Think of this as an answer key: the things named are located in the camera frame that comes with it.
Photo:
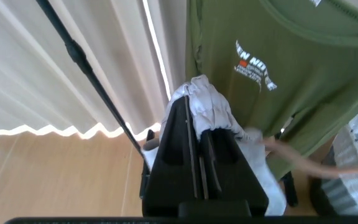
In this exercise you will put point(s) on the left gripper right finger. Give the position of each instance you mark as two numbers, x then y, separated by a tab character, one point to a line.
238	183

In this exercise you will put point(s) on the green printed t-shirt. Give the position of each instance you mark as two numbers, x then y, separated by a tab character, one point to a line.
306	62

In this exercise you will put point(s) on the pale grey garment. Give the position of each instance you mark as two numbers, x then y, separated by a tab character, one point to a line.
210	105

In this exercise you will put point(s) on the white laundry basket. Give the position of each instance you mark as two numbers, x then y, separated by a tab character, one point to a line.
356	186

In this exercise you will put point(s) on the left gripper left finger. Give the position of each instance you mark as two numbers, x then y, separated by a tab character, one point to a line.
172	186

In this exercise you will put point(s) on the pink clothes hanger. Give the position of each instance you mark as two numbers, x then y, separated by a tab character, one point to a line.
309	166

